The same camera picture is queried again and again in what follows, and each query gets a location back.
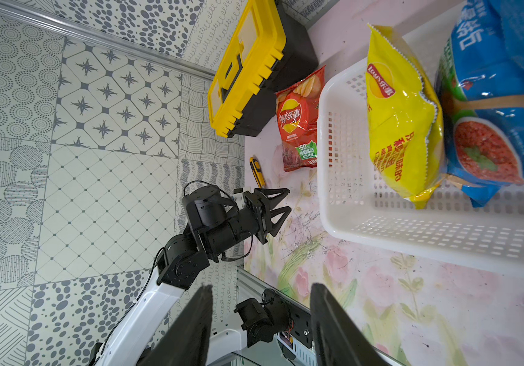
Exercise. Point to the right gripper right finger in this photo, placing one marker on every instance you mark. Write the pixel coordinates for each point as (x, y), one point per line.
(337, 339)

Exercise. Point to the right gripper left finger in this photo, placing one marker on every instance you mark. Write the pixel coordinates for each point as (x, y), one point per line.
(187, 341)

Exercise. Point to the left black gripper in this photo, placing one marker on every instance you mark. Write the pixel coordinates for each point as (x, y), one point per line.
(219, 222)

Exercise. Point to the red Lay's chip bag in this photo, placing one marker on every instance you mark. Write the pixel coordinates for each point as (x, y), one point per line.
(297, 116)

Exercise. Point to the yellow Lay's bag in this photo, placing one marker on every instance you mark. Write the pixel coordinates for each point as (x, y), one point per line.
(405, 118)

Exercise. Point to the blue Lay's chip bag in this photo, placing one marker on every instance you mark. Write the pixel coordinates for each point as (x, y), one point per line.
(480, 83)

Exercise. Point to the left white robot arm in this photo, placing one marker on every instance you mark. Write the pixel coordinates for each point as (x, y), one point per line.
(175, 268)

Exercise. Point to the white plastic mesh basket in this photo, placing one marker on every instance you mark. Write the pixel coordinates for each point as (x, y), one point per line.
(357, 205)

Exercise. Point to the yellow utility knife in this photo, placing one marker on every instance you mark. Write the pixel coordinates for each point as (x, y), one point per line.
(257, 172)

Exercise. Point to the floral pink table mat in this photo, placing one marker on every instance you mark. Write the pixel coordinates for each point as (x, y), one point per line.
(421, 311)

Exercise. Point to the yellow black toolbox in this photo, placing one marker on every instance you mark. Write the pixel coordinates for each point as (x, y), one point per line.
(269, 52)

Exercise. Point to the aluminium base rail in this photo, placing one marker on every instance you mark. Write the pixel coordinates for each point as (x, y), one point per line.
(252, 293)

